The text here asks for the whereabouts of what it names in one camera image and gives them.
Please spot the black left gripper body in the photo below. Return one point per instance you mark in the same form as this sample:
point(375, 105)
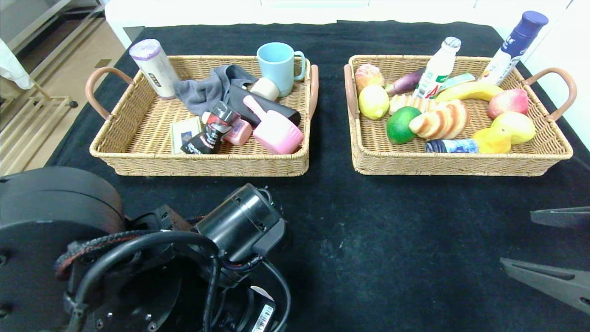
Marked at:
point(263, 318)

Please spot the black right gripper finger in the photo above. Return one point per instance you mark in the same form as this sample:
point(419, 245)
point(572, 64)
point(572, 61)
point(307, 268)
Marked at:
point(557, 286)
point(567, 216)

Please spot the toy croissant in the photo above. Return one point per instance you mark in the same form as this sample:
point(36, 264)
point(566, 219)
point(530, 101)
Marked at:
point(442, 121)

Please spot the pink saucepan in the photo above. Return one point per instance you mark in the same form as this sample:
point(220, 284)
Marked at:
point(276, 133)

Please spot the pink plastic bottle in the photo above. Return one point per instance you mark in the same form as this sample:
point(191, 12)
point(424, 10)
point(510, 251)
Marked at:
point(240, 132)

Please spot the green lime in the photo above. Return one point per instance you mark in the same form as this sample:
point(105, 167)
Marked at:
point(401, 127)

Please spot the black cosmetic tube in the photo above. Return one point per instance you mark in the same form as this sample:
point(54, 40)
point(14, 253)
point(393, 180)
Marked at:
point(209, 133)

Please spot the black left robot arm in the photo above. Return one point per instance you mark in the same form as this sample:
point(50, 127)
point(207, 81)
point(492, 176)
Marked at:
point(46, 207)

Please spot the yellow mango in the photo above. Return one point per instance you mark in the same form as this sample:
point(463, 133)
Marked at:
point(518, 127)

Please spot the red apple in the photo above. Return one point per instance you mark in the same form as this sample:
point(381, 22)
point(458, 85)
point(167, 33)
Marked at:
point(509, 102)

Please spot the yellow banana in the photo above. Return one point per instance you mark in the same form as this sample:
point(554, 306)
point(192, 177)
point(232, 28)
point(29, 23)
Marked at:
point(474, 90)

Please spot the white bottle with blue cap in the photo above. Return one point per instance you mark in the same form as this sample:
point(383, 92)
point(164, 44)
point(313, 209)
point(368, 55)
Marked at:
point(516, 41)

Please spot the white milk drink bottle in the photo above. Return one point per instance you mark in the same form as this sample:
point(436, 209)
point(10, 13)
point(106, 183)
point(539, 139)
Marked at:
point(435, 74)

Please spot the sliced bread loaf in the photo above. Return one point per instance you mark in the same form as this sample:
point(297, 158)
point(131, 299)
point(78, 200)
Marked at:
point(405, 102)

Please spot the beige card box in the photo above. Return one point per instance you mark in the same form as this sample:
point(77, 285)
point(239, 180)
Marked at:
point(179, 131)

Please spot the black glasses case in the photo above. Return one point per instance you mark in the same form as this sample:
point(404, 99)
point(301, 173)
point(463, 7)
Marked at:
point(281, 109)

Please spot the purple eggplant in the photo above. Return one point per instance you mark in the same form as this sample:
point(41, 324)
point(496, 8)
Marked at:
point(403, 83)

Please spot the yellow lemon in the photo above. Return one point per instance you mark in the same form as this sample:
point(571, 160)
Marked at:
point(373, 101)

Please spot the small beige cup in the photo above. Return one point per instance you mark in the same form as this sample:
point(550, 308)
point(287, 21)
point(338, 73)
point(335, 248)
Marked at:
point(265, 89)

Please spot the grey cloth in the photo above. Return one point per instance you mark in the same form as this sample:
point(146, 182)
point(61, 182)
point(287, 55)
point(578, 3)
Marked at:
point(203, 94)

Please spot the orange pink peach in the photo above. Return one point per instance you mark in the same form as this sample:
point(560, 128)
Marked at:
point(368, 76)

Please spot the light blue mug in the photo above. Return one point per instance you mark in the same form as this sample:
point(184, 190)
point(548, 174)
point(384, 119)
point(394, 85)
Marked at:
point(276, 64)

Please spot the white tumbler with purple lid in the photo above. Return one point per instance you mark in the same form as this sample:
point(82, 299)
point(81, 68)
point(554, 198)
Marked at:
point(154, 69)

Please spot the black table cloth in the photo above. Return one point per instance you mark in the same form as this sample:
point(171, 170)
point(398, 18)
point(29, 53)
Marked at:
point(221, 34)

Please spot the wooden rack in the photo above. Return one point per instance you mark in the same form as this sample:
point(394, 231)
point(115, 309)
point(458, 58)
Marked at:
point(41, 108)

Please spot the white hanging cloth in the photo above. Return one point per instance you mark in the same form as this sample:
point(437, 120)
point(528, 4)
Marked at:
point(11, 69)

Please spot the grey shelf frame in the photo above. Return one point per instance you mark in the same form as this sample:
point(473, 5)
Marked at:
point(80, 16)

